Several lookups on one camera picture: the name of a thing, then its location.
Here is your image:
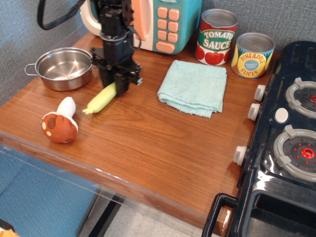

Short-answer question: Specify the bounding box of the orange object bottom left corner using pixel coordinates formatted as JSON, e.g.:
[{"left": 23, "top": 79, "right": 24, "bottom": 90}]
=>
[{"left": 0, "top": 219, "right": 19, "bottom": 237}]

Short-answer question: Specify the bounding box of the white stove knob middle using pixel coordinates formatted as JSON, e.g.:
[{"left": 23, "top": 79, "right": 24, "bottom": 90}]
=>
[{"left": 248, "top": 103, "right": 260, "bottom": 121}]

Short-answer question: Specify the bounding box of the stainless steel pot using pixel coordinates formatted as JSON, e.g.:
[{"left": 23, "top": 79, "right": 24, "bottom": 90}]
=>
[{"left": 24, "top": 47, "right": 95, "bottom": 91}]

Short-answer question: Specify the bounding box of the white stove knob top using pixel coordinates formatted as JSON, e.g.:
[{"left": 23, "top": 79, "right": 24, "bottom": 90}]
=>
[{"left": 254, "top": 84, "right": 266, "bottom": 102}]

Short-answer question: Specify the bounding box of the black cable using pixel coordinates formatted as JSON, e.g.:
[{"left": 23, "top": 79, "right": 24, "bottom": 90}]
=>
[{"left": 37, "top": 0, "right": 86, "bottom": 31}]

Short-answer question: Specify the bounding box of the brown plush mushroom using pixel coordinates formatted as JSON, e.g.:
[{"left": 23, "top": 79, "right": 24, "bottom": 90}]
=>
[{"left": 41, "top": 97, "right": 79, "bottom": 143}]

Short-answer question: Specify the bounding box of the black toy stove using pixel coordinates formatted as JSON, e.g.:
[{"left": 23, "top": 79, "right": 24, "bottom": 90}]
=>
[{"left": 202, "top": 41, "right": 316, "bottom": 237}]

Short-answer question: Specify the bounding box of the white stove knob bottom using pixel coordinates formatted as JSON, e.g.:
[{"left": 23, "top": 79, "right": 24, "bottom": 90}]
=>
[{"left": 233, "top": 146, "right": 247, "bottom": 166}]

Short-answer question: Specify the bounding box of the pineapple slices can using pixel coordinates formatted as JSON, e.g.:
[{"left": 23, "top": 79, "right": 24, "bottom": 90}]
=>
[{"left": 231, "top": 32, "right": 276, "bottom": 79}]

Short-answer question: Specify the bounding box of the white stove knob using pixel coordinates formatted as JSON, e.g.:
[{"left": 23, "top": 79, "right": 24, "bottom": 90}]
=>
[
  {"left": 233, "top": 146, "right": 247, "bottom": 166},
  {"left": 254, "top": 84, "right": 266, "bottom": 102},
  {"left": 248, "top": 103, "right": 260, "bottom": 121}
]

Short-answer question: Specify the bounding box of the light blue folded cloth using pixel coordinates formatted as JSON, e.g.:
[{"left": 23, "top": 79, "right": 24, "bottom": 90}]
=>
[{"left": 157, "top": 60, "right": 227, "bottom": 118}]

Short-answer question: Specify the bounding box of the toy microwave teal and cream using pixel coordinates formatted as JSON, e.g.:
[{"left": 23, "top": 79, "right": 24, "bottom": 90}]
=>
[{"left": 80, "top": 0, "right": 202, "bottom": 55}]

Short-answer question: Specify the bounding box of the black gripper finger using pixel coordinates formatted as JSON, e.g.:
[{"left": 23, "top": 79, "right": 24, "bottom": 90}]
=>
[
  {"left": 99, "top": 68, "right": 115, "bottom": 87},
  {"left": 114, "top": 73, "right": 129, "bottom": 97}
]

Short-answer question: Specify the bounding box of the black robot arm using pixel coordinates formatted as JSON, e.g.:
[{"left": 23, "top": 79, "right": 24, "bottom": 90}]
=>
[{"left": 91, "top": 0, "right": 142, "bottom": 96}]

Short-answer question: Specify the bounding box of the tomato sauce can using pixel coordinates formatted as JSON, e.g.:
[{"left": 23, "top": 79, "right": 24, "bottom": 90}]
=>
[{"left": 196, "top": 8, "right": 238, "bottom": 66}]

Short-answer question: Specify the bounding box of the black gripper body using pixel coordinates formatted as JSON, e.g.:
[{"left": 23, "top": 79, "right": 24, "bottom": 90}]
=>
[{"left": 90, "top": 37, "right": 142, "bottom": 85}]

